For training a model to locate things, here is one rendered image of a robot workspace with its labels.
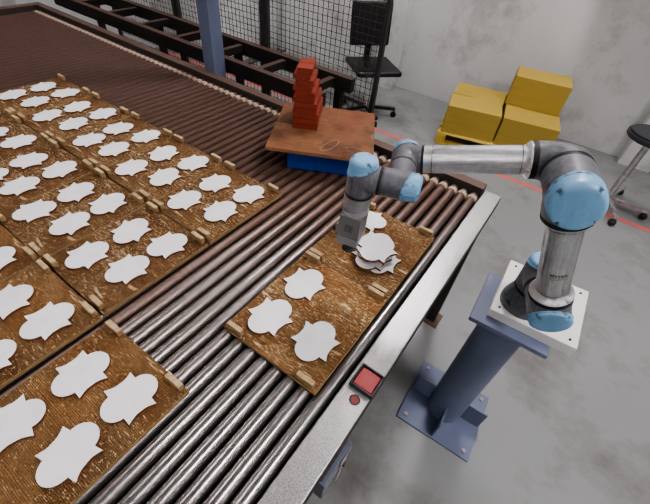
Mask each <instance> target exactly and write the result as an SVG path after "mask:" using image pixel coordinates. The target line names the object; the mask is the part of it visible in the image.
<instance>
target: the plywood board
mask: <svg viewBox="0 0 650 504"><path fill-rule="evenodd" d="M293 106H294V103H291V102H285V104H284V106H283V108H282V110H281V113H280V115H279V117H278V119H277V121H276V124H275V126H274V128H273V130H272V132H271V135H270V137H269V139H268V141H267V143H266V146H265V150H270V151H277V152H285V153H293V154H300V155H308V156H315V157H323V158H330V159H338V160H346V161H350V158H351V157H352V156H353V155H354V154H356V153H359V152H367V153H371V154H372V155H374V130H375V113H368V112H361V111H353V110H345V109H337V108H330V107H323V110H322V113H321V117H320V121H319V125H318V128H317V131H316V130H308V129H301V128H293V127H292V118H293Z"/></svg>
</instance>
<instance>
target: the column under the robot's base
mask: <svg viewBox="0 0 650 504"><path fill-rule="evenodd" d="M501 278H502V277H500V276H498V275H496V274H494V273H491V272H490V273H489V274H488V277H487V279H486V281H485V283H484V285H483V288H482V290H481V292H480V294H479V296H478V298H477V301H476V303H475V305H474V307H473V309H472V312H471V314H470V316H469V318H468V320H470V321H472V322H474V323H476V324H477V325H476V326H475V328H474V330H473V331H472V333H471V334H470V336H469V337H468V339H467V340H466V342H465V343H464V345H463V346H462V348H461V349H460V351H459V353H458V354H457V356H456V357H455V359H454V360H453V362H452V363H451V365H450V366H449V368H448V369H447V371H446V372H443V371H441V370H440V369H438V368H436V367H434V366H433V365H431V364H429V363H428V362H426V361H424V363H423V365H422V367H421V369H420V371H419V373H418V375H417V377H416V379H415V381H414V382H413V384H412V386H411V388H410V390H409V392H408V394H407V396H406V398H405V400H404V402H403V404H402V406H401V408H400V410H399V412H398V414H397V417H398V418H400V419H401V420H403V421H404V422H406V423H407V424H409V425H410V426H412V427H414V428H415V429H417V430H418V431H420V432H421V433H423V434H424V435H426V436H427V437H429V438H430V439H432V440H433V441H435V442H436V443H438V444H440V445H441V446H443V447H444V448H446V449H447V450H449V451H450V452H452V453H453V454H455V455H456V456H458V457H459V458H461V459H462V460H464V461H466V462H468V459H469V457H470V454H471V451H472V448H473V445H474V442H475V439H476V436H477V433H478V430H479V427H480V424H481V423H482V422H483V421H484V420H485V419H486V418H487V417H488V415H486V414H485V413H484V412H485V409H486V406H487V403H488V400H489V398H488V397H486V396H484V395H483V394H481V392H482V390H483V389H484V388H485V387H486V386H487V385H488V383H489V382H490V381H491V380H492V379H493V378H494V376H495V375H496V374H497V373H498V372H499V371H500V369H501V368H502V367H503V366H504V365H505V364H506V362H507V361H508V360H509V359H510V358H511V357H512V356H513V354H514V353H515V352H516V351H517V350H518V349H519V347H522V348H524V349H526V350H528V351H530V352H532V353H534V354H536V355H538V356H540V357H542V358H543V359H546V358H547V357H548V355H549V350H550V346H548V345H546V344H544V343H542V342H540V341H538V340H536V339H534V338H532V337H530V336H528V335H526V334H524V333H522V332H520V331H518V330H516V329H514V328H512V327H510V326H508V325H506V324H504V323H502V322H500V321H498V320H496V319H494V318H492V317H490V316H488V315H486V314H487V312H488V309H489V307H490V305H491V302H492V300H493V297H494V295H495V293H496V290H497V288H498V285H499V283H500V281H501Z"/></svg>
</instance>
